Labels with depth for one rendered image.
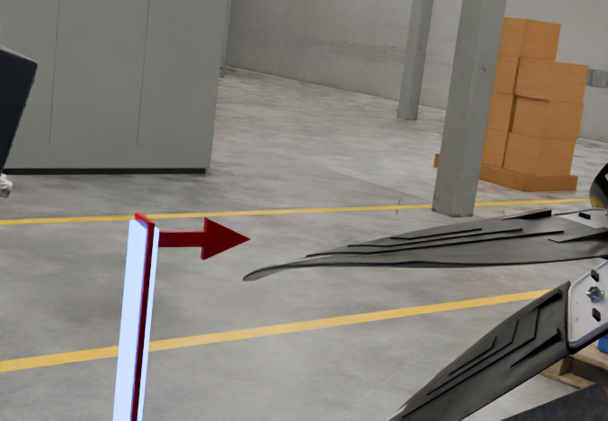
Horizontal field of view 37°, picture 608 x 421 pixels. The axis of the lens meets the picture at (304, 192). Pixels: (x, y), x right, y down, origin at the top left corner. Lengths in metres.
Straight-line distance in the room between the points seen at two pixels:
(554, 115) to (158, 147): 3.80
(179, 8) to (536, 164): 3.72
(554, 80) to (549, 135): 0.52
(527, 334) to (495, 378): 0.05
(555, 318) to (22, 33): 6.08
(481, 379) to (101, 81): 6.27
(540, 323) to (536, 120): 8.15
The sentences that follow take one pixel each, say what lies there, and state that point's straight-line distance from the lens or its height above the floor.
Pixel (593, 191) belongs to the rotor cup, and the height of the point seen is 1.20.
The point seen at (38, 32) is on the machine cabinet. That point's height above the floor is 1.02.
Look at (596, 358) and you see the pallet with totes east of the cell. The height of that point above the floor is 0.14.
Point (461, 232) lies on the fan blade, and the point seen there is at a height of 1.18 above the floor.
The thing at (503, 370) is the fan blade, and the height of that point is 1.04.
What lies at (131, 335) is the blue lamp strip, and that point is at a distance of 0.50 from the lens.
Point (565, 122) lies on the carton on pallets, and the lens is 9.11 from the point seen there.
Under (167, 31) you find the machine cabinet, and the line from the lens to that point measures 7.17.
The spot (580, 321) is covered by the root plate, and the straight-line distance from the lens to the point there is 0.78.
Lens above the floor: 1.30
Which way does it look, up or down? 10 degrees down
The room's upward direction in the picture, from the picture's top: 7 degrees clockwise
